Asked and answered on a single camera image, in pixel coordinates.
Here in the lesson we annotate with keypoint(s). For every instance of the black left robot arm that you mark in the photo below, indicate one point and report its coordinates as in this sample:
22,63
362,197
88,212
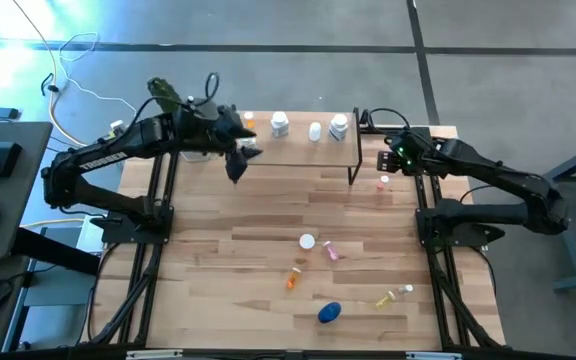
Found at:
103,162

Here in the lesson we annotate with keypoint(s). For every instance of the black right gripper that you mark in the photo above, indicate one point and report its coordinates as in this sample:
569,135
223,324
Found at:
405,157

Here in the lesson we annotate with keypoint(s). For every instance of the small plain white bottle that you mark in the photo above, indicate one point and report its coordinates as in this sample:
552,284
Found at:
314,131

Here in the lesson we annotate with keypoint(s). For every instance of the yellow pill vial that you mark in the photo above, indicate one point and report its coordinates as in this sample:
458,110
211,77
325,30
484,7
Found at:
385,299

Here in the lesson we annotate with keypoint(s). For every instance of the black aluminium station frame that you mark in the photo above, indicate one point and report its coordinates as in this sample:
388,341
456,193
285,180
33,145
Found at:
418,192

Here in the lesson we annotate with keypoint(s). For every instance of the white metal bracket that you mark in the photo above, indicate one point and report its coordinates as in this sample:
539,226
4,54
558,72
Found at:
433,355
154,354

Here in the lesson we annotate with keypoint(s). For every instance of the white power adapter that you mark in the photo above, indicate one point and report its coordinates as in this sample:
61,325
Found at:
116,124

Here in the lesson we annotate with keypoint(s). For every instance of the white bottle grey label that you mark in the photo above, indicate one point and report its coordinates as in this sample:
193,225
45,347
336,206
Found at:
248,143

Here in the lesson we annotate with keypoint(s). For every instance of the white plant pot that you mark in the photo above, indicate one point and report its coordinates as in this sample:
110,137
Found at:
200,158

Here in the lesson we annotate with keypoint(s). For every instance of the black desk beam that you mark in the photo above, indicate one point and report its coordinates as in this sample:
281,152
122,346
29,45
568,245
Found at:
53,251

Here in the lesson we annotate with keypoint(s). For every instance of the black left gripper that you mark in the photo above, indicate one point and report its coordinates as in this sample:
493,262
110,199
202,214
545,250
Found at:
220,127

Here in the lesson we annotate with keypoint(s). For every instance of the wooden shelf black frame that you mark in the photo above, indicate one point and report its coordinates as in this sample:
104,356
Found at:
303,152

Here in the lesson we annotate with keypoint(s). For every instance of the large orange bottle white cap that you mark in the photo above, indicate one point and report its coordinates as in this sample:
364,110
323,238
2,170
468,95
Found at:
307,241

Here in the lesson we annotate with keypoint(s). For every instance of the small orange pill vial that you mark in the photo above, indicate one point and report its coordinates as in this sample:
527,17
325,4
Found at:
249,118
293,278

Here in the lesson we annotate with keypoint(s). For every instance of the yellow plug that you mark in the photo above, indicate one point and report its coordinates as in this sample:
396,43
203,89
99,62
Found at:
110,136

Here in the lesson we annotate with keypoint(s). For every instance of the green cactus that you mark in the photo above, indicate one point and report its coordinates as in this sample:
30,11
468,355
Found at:
160,90

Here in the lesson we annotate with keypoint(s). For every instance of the grey metal stand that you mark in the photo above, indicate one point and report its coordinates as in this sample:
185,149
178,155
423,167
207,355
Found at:
567,235

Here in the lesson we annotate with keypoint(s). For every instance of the white bottle blue label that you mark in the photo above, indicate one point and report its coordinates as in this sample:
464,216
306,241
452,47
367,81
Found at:
279,124
338,126

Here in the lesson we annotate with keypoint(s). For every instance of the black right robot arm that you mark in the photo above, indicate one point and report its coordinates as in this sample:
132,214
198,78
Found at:
493,172

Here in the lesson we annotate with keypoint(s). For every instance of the white grey box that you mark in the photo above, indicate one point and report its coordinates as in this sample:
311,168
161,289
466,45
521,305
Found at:
85,239

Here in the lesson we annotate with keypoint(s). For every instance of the blue lidded jar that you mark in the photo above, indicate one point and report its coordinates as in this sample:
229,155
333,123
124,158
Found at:
329,312

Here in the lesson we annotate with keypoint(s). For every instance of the grey desk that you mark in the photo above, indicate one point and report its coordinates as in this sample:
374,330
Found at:
33,135

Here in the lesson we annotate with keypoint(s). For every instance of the slim white vial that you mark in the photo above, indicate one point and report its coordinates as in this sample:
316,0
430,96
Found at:
406,288

